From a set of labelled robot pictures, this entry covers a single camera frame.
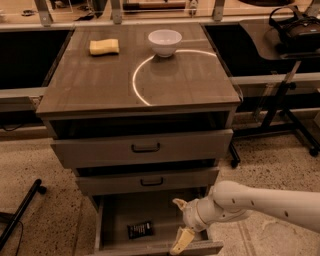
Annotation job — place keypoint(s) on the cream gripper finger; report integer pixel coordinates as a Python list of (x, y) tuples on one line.
[(183, 238), (180, 203)]

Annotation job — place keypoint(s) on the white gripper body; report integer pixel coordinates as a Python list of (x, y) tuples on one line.
[(190, 214)]

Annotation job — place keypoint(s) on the black rxbar chocolate wrapper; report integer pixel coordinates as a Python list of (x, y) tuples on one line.
[(140, 230)]

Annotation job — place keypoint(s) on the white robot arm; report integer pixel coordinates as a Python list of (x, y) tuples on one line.
[(229, 201)]

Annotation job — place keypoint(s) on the middle grey drawer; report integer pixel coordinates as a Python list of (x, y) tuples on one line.
[(130, 182)]

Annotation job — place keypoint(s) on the grey drawer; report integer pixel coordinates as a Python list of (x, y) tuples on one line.
[(113, 151), (118, 211), (130, 182)]

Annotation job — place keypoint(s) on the bottom grey drawer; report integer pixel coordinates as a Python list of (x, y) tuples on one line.
[(118, 211)]

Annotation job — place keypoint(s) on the top grey drawer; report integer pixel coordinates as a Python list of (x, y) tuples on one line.
[(113, 151)]

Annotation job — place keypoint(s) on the grey drawer cabinet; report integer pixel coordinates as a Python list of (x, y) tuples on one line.
[(136, 92)]

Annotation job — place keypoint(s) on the white bowl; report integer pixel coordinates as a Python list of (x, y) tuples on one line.
[(164, 42)]

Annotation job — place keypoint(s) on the yellow sponge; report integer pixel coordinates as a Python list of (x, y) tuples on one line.
[(102, 47)]

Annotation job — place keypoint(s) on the black stand leg with wheel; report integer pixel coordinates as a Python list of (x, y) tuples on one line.
[(12, 219)]

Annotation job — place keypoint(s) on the black rolling side table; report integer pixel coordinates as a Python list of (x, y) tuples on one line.
[(283, 68)]

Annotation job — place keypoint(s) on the black vr headset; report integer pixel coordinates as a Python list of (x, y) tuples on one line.
[(300, 33)]

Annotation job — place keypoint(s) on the black middle drawer handle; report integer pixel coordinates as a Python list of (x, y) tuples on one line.
[(151, 182)]

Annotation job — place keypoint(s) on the black drawer handle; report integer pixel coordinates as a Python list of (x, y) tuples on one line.
[(145, 148), (151, 182)]

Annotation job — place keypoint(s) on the black top drawer handle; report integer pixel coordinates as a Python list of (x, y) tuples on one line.
[(145, 148)]

